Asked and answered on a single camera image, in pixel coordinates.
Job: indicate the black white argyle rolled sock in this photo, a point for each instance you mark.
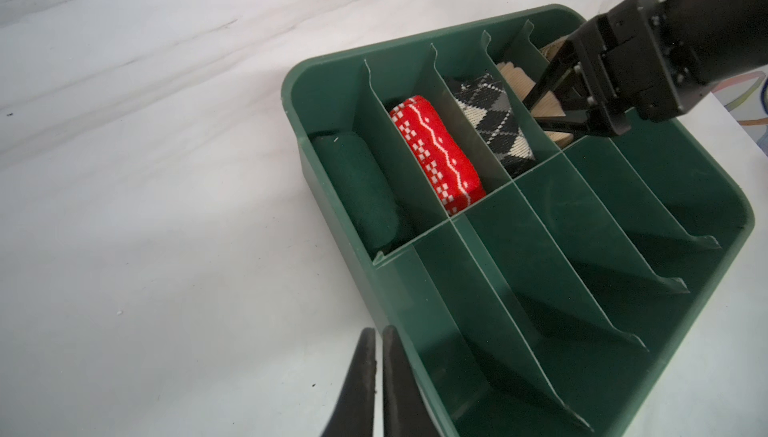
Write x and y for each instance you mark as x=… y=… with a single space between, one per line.
x=485 y=104

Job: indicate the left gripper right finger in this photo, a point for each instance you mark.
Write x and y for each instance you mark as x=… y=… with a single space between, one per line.
x=404 y=411

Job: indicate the dark green rolled sock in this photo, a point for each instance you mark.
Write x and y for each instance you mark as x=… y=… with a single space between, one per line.
x=364 y=191

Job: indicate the green divided organizer tray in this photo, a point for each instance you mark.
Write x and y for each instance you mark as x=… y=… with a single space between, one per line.
x=551 y=306

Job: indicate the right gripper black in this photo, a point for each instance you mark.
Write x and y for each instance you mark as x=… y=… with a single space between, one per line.
x=630 y=63

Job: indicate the red rolled sock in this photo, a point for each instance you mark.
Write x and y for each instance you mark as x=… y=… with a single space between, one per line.
x=450 y=173

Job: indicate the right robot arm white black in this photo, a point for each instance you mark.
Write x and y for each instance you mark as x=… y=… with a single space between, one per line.
x=724 y=38

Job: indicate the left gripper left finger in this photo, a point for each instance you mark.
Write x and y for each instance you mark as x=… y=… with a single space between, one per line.
x=353 y=414

